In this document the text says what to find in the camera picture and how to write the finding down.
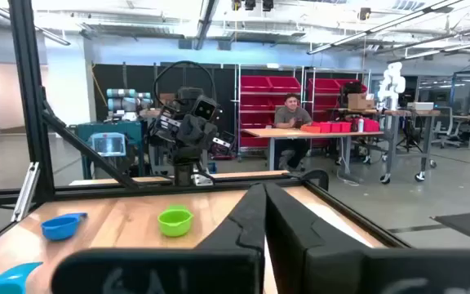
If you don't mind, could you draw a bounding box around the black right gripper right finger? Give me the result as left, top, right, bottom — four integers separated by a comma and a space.
264, 182, 470, 294

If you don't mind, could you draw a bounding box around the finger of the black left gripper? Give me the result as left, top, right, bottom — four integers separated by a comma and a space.
193, 122, 218, 150
177, 117, 198, 150

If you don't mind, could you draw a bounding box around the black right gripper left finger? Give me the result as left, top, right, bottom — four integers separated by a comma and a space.
51, 183, 267, 294

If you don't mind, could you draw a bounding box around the green measuring cup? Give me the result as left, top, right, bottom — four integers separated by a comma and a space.
157, 204, 195, 238

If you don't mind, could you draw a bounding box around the dark blue measuring cup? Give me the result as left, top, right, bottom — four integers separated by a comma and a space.
40, 212, 89, 242

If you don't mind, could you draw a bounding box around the light blue measuring cup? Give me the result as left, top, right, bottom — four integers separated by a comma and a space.
0, 261, 43, 294

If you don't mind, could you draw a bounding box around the teal equipment cart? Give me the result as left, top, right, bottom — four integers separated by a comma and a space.
68, 119, 147, 180

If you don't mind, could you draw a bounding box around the black partition panel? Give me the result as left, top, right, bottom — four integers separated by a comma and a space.
91, 60, 367, 138

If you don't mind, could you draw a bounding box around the wooden work table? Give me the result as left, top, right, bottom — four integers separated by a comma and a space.
241, 127, 385, 181

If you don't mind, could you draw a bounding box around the metal rack with red bins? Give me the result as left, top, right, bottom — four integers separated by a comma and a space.
302, 68, 371, 123
233, 63, 306, 161

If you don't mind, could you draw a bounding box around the person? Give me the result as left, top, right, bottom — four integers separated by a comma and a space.
273, 92, 314, 171

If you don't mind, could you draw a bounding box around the red plastic bin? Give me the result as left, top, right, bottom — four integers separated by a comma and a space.
318, 121, 353, 134
362, 118, 381, 133

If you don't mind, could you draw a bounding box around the black floor mat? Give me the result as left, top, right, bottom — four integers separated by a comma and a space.
431, 209, 470, 243

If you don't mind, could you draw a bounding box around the cardboard box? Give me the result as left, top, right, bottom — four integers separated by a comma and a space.
346, 92, 375, 111

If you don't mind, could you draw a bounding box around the long ceiling light strip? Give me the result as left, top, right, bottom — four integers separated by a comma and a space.
305, 0, 465, 56

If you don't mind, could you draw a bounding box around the grey table on casters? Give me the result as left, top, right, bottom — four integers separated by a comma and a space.
328, 106, 442, 185

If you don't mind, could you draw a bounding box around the office chair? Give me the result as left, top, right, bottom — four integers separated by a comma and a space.
431, 105, 455, 149

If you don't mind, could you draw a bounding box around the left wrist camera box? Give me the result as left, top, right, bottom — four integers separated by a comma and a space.
193, 95, 221, 123

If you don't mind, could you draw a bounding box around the black looped camera cable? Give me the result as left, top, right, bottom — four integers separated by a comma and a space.
152, 60, 219, 108

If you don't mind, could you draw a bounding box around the black aluminium table frame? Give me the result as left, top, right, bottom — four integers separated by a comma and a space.
0, 0, 410, 262

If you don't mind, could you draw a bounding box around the silver aluminium bracket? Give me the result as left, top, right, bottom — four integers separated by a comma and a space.
10, 161, 41, 224

